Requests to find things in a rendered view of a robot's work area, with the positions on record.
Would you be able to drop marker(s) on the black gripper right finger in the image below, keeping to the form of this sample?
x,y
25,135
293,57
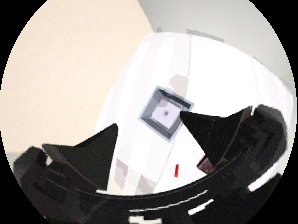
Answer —
x,y
214,134

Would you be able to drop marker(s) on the white square plate with hole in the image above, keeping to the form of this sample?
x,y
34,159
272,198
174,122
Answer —
x,y
163,108

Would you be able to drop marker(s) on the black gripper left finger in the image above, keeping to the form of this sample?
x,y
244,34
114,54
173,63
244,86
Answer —
x,y
91,158

